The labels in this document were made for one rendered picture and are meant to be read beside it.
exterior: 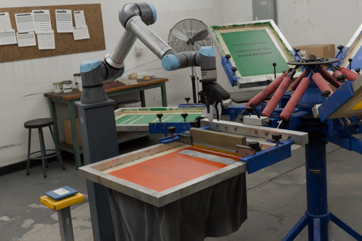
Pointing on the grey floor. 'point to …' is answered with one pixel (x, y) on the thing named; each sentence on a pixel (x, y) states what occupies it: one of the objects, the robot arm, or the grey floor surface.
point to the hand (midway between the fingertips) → (215, 119)
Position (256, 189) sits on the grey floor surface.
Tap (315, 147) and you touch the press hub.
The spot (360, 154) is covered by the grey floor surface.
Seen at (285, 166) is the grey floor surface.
